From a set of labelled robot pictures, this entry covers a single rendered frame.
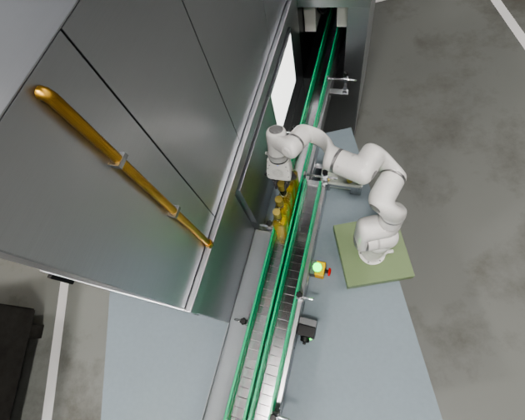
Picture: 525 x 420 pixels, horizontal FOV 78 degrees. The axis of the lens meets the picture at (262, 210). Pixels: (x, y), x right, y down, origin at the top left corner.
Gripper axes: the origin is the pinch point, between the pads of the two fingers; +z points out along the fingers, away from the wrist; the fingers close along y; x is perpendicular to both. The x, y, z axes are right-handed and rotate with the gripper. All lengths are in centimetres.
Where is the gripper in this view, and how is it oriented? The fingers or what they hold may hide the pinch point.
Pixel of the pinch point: (281, 184)
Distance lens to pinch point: 138.3
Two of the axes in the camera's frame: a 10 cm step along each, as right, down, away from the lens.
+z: 1.1, 6.2, 7.8
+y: 9.5, 1.5, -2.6
